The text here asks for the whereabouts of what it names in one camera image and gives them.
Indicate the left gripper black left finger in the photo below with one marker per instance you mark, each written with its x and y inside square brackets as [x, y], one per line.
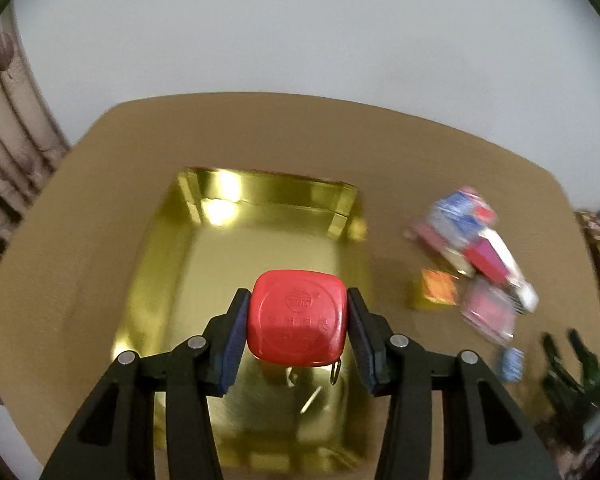
[111, 436]

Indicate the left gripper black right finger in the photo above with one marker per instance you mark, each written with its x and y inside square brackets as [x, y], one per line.
[485, 433]

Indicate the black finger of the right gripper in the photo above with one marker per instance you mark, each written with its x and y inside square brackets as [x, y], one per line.
[590, 365]
[560, 369]

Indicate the red square tape measure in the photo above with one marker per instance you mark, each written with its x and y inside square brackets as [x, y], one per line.
[297, 318]

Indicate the small blue patterned item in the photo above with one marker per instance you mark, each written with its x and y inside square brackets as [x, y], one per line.
[511, 365]

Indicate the silver white box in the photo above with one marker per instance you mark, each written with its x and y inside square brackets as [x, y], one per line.
[518, 288]

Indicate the clear case with red insert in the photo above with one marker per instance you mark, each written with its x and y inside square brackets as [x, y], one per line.
[490, 310]

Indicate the red rectangular block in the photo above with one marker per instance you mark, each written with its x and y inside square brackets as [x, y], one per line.
[484, 258]

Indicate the small gold orange box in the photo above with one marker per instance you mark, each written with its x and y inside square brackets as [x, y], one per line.
[435, 289]

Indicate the clear case with blue card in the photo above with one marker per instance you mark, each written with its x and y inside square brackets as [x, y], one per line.
[460, 217]

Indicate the red tin box gold interior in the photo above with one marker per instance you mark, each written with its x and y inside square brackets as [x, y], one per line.
[289, 247]

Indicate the beige patterned curtain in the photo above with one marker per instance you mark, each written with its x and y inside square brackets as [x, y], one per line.
[32, 146]

